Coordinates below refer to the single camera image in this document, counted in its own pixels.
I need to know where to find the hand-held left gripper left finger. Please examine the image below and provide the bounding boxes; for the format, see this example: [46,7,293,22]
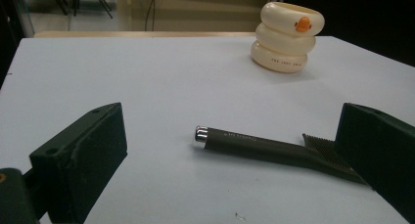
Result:
[28,102,128,224]

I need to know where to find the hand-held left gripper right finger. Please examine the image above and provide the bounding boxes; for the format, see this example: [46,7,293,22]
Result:
[333,102,415,224]

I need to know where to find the black comb with silver tip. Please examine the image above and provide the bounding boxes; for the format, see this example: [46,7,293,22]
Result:
[194,125,371,186]

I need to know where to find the cream ringed duck cup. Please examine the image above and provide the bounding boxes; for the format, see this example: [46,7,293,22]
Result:
[250,1,326,74]

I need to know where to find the dark curtain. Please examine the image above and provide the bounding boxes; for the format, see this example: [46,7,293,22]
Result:
[283,0,415,67]
[0,0,25,88]

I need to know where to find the black metal stand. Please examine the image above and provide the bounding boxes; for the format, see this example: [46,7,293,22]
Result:
[48,0,114,20]

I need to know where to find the light wooden cabinet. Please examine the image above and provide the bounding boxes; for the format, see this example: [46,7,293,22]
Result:
[115,0,286,33]

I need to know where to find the black hanging cable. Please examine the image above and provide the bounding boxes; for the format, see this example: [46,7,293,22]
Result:
[143,0,159,32]

